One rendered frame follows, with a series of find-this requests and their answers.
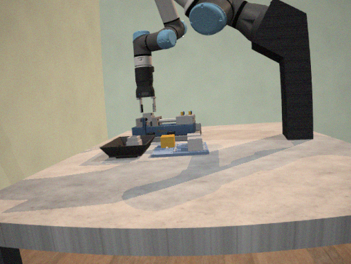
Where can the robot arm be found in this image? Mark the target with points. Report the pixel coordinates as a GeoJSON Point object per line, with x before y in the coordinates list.
{"type": "Point", "coordinates": [207, 17]}

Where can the orange block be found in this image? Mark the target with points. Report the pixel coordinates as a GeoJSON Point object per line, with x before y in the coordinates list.
{"type": "Point", "coordinates": [167, 141]}

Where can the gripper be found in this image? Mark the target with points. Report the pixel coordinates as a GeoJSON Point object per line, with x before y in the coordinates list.
{"type": "Point", "coordinates": [144, 79]}

